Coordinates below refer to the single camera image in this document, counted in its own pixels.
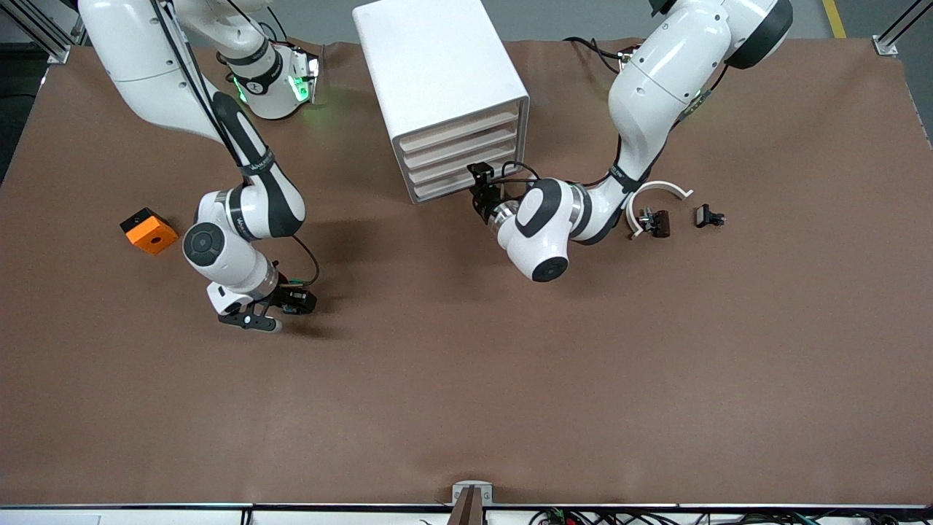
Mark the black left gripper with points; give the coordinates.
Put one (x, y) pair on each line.
(488, 206)

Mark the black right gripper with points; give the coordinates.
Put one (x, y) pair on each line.
(285, 297)

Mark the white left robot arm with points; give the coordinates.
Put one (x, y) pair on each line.
(656, 80)

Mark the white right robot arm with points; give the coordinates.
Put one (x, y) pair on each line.
(146, 58)

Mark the orange and black box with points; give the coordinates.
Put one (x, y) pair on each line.
(149, 233)

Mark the brown table mat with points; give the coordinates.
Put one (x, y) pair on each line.
(466, 379)

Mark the green terminal connector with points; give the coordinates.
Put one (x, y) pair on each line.
(555, 516)

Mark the black switch with metal terminals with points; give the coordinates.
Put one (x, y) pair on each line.
(703, 216)

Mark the grey metal bracket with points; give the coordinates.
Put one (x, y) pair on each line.
(461, 490)

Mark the brown tapered post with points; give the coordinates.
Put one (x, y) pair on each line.
(466, 510)

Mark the aluminium frame post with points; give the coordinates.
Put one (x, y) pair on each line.
(58, 52)
(885, 47)

